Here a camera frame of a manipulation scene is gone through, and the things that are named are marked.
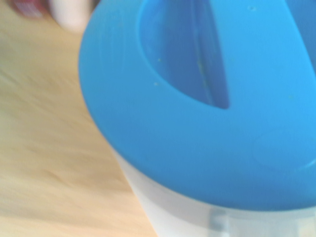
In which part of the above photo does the translucent pitcher with blue lid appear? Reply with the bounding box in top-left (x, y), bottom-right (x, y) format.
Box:
top-left (78, 0), bottom-right (316, 237)

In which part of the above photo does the pink water bottle black cap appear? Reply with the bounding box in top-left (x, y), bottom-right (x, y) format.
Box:
top-left (48, 0), bottom-right (97, 33)

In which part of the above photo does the red water bottle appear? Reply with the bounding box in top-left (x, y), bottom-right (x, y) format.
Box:
top-left (12, 0), bottom-right (49, 18)

